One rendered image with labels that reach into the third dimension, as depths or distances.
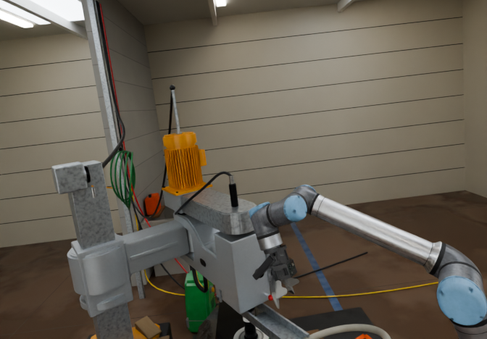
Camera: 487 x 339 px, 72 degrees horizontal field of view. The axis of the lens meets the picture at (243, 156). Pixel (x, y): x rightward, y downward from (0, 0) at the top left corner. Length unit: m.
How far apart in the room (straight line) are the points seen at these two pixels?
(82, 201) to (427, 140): 6.81
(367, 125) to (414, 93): 1.14
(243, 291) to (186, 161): 0.93
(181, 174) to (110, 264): 0.71
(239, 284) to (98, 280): 0.85
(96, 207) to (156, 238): 0.45
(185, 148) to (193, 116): 4.42
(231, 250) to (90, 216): 0.88
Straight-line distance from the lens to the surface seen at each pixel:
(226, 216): 1.79
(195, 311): 3.84
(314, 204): 1.31
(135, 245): 2.32
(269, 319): 2.03
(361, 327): 1.80
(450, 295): 1.18
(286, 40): 6.86
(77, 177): 2.05
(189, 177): 2.32
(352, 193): 7.33
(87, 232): 2.22
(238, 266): 1.87
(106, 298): 2.34
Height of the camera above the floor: 2.28
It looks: 9 degrees down
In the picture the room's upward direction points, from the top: 7 degrees counter-clockwise
